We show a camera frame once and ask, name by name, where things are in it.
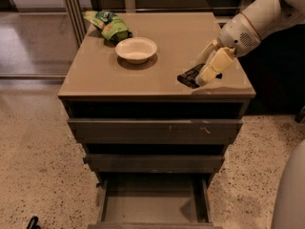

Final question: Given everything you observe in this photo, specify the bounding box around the grey open bottom drawer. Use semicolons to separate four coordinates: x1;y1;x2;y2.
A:
87;175;222;229

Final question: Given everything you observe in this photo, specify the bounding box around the white paper bowl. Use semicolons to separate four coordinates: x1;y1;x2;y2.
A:
115;37;157;64

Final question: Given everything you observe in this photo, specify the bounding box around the black object on floor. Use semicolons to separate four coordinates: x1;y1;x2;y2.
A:
26;216;41;229

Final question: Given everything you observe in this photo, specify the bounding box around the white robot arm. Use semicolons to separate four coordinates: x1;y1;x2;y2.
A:
194;0;305;229

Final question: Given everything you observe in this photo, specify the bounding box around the grey middle drawer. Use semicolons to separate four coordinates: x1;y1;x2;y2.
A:
84;154;224;174

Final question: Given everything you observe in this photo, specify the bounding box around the grey top drawer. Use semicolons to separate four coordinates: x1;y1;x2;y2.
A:
68;118;243;145

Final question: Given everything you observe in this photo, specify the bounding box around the grey drawer cabinet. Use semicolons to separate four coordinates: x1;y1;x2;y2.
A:
57;11;256;189

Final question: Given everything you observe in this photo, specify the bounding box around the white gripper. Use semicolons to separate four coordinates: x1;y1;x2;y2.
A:
195;13;261;86

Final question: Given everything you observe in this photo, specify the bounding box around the green chip bag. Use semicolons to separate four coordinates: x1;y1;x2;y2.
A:
82;10;132;43

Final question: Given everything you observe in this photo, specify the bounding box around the black rxbar chocolate bar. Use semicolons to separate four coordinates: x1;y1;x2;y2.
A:
177;63;222;89

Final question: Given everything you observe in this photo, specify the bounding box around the metal railing frame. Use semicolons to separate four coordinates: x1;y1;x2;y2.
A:
58;0;275;48

